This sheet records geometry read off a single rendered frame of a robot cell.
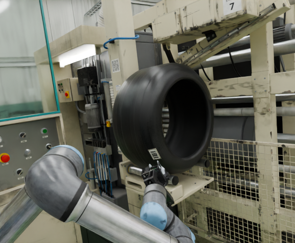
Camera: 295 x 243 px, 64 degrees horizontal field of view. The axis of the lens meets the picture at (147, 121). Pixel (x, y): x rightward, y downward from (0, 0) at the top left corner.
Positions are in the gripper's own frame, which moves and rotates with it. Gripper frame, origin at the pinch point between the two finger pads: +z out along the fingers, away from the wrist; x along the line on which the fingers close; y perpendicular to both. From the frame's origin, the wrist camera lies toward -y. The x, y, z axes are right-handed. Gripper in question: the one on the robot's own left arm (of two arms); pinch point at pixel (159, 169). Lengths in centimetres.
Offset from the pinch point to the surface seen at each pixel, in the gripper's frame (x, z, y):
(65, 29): 299, 913, 307
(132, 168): 21.8, 31.1, -7.3
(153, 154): 0.9, 7.8, 4.4
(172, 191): 1.7, 9.2, -17.1
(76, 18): 247, 953, 335
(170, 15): -34, 60, 59
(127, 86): 0.9, 25.9, 35.7
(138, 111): -1.6, 10.8, 24.4
